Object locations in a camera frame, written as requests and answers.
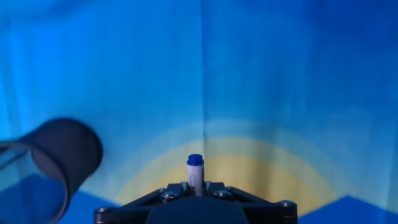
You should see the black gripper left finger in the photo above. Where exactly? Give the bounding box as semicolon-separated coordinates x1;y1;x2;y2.
93;181;194;224

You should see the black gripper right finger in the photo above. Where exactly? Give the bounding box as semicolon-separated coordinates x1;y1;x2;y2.
204;181;299;224

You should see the white pen with blue cap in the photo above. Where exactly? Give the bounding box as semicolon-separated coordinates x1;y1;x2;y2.
186;153;205;197

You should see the dark blue cup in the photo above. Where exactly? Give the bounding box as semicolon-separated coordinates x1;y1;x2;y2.
0;117;104;224

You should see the blue mountain print cloth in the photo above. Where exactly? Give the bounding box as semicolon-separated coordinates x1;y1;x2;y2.
0;0;398;224

